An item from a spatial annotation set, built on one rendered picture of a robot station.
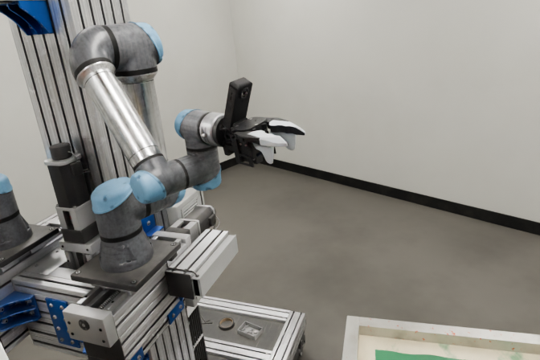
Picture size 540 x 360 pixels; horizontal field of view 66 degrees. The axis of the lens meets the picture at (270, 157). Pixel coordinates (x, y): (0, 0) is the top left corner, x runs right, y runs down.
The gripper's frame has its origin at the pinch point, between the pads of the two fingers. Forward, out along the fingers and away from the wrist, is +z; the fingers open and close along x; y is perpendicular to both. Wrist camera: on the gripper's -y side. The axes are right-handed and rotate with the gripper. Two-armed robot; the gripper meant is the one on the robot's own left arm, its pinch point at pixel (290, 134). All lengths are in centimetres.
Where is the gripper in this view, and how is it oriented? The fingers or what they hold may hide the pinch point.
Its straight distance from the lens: 77.8
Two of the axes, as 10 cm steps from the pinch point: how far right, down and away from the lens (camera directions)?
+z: 7.1, 1.7, -6.8
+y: 1.8, 8.9, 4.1
